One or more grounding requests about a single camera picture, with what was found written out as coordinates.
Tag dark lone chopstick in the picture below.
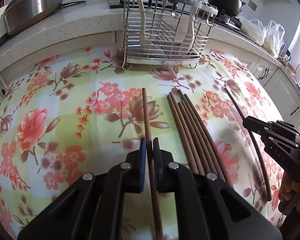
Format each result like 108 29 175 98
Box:
224 88 272 202

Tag brown wooden chopstick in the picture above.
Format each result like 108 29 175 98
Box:
178 89 233 187
178 100 225 181
178 101 217 174
169 92 205 175
167 94 198 174
142 88 164 239

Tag beige short rice scoop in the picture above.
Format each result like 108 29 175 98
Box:
179 7 195 56

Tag white long-handled spoon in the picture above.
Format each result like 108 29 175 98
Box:
137 0 164 57

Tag right hand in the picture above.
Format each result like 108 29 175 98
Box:
279 172 300 213

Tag white cabinet drawers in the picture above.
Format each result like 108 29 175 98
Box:
233 51 300 126

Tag floral tablecloth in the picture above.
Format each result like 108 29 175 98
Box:
0 44 284 239

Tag clear plastic bag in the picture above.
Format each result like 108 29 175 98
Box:
262 20 285 59

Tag white plastic bag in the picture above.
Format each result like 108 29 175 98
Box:
238 16 267 46

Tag silver rice cooker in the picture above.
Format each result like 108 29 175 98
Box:
0 0 63 35

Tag wall light switch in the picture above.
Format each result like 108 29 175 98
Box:
248 0 257 11

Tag steel wire utensil rack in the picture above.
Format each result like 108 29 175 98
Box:
121 0 218 70

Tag black power cable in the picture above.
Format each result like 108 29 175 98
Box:
55 0 87 12

